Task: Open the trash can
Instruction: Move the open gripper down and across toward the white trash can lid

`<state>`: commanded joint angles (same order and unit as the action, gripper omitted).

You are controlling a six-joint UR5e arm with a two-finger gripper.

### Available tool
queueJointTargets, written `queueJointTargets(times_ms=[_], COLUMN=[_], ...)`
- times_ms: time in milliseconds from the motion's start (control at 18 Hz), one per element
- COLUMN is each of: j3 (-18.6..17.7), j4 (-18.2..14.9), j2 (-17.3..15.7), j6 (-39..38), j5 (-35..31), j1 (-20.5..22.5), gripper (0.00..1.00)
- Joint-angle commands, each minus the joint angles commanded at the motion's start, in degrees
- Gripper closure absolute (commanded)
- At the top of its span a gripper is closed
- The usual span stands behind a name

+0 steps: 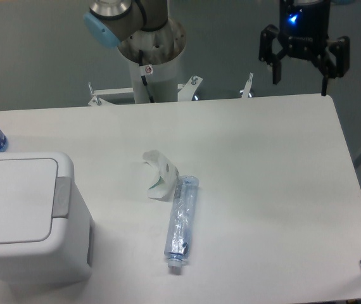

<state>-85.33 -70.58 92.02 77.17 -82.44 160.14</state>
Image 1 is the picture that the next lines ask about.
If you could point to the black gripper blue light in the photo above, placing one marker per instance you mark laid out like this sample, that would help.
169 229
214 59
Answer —
303 34

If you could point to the white push-lid trash can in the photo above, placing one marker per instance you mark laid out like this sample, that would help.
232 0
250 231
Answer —
46 228

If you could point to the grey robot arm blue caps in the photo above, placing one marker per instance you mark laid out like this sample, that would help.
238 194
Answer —
112 22

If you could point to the crumpled white paper wrapper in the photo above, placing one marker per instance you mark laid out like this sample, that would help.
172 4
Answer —
166 174

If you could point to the crushed clear plastic bottle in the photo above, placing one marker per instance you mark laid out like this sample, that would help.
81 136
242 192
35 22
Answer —
180 226

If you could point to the white pedestal base frame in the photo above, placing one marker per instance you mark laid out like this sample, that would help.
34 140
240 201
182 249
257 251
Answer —
189 91

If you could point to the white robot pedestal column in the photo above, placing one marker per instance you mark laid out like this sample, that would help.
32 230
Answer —
154 60

